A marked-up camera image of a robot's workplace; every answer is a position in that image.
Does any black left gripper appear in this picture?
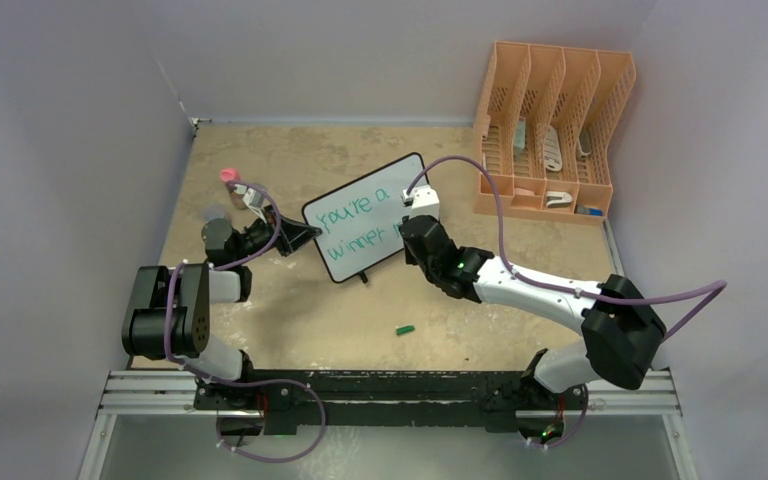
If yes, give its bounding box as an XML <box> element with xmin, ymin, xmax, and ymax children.
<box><xmin>233</xmin><ymin>205</ymin><xmax>320</xmax><ymax>266</ymax></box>

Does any white whiteboard black frame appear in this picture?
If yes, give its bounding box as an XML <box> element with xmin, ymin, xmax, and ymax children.
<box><xmin>301</xmin><ymin>152</ymin><xmax>429</xmax><ymax>283</ymax></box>

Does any green marker cap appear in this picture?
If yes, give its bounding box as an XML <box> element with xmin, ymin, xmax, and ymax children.
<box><xmin>395</xmin><ymin>325</ymin><xmax>415</xmax><ymax>336</ymax></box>

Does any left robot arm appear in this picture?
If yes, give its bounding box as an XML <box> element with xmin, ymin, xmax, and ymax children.
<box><xmin>121</xmin><ymin>206</ymin><xmax>323</xmax><ymax>409</ymax></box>

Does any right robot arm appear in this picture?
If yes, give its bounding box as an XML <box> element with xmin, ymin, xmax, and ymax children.
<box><xmin>399</xmin><ymin>215</ymin><xmax>666</xmax><ymax>407</ymax></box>

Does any clear plastic clip jar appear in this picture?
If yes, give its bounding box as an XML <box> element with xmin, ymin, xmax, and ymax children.
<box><xmin>201</xmin><ymin>203</ymin><xmax>230</xmax><ymax>223</ymax></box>

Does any pink lid crayon bottle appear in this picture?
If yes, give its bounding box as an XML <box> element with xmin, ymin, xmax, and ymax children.
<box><xmin>219</xmin><ymin>168</ymin><xmax>247</xmax><ymax>210</ymax></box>

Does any white stapler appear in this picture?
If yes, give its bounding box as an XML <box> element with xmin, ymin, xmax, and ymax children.
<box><xmin>545</xmin><ymin>191</ymin><xmax>574</xmax><ymax>209</ymax></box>

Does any white perforated object in organizer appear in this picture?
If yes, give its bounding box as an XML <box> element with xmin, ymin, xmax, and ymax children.
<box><xmin>542</xmin><ymin>125</ymin><xmax>563</xmax><ymax>173</ymax></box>

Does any peach plastic file organizer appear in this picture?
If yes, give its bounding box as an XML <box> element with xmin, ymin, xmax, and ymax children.
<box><xmin>473</xmin><ymin>41</ymin><xmax>636</xmax><ymax>225</ymax></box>

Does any blue small box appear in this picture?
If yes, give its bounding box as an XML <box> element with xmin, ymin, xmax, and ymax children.
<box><xmin>575</xmin><ymin>205</ymin><xmax>604</xmax><ymax>217</ymax></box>

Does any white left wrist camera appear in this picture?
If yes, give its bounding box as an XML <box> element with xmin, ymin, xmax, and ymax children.
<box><xmin>234</xmin><ymin>184</ymin><xmax>265</xmax><ymax>211</ymax></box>

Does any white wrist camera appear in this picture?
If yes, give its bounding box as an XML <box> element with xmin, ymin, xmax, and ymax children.
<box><xmin>234</xmin><ymin>184</ymin><xmax>265</xmax><ymax>211</ymax></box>
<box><xmin>400</xmin><ymin>185</ymin><xmax>440</xmax><ymax>220</ymax></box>

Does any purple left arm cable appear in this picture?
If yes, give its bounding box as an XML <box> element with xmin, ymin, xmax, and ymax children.
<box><xmin>163</xmin><ymin>181</ymin><xmax>328</xmax><ymax>465</ymax></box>

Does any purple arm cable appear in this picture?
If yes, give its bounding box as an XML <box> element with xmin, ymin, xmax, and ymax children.
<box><xmin>163</xmin><ymin>181</ymin><xmax>328</xmax><ymax>465</ymax></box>
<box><xmin>403</xmin><ymin>155</ymin><xmax>728</xmax><ymax>452</ymax></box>

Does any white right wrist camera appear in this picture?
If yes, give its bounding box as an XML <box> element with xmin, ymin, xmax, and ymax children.
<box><xmin>400</xmin><ymin>185</ymin><xmax>440</xmax><ymax>220</ymax></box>

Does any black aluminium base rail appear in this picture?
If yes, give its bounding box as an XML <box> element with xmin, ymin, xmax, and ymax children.
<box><xmin>95</xmin><ymin>367</ymin><xmax>683</xmax><ymax>439</ymax></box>

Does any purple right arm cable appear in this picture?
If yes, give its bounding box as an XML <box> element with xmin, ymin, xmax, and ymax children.
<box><xmin>403</xmin><ymin>155</ymin><xmax>728</xmax><ymax>452</ymax></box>

